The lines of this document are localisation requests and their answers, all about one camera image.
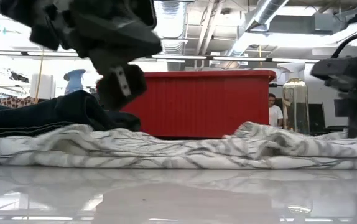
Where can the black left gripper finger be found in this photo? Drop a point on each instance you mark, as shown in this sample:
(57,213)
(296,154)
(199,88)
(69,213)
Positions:
(119,87)

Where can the blue denim jeans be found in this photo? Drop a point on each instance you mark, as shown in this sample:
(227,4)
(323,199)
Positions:
(57,112)

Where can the white grey patterned garment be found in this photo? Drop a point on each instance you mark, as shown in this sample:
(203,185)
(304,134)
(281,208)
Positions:
(166,149)

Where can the red plastic laundry bin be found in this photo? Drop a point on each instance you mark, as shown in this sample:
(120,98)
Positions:
(203,102)

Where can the black computer monitor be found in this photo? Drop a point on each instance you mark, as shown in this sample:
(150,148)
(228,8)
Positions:
(317,118)
(340,107)

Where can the blue air freshener spray bottle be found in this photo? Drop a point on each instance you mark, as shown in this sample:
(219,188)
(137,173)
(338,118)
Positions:
(74,81)

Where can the clear spray bottle white trigger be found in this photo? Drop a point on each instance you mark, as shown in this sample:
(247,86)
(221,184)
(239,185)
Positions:
(295,102)

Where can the white cylindrical container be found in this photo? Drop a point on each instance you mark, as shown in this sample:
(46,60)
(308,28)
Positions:
(43,87)

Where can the person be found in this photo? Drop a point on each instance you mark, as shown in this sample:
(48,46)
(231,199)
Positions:
(275,113)

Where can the red white patterned cloth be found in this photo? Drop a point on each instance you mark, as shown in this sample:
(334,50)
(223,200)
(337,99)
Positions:
(16,102)

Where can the long ceiling light strip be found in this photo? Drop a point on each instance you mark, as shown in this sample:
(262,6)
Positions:
(237,58)

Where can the silver ribbed air duct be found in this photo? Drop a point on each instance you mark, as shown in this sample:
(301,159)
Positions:
(265,12)
(170,46)

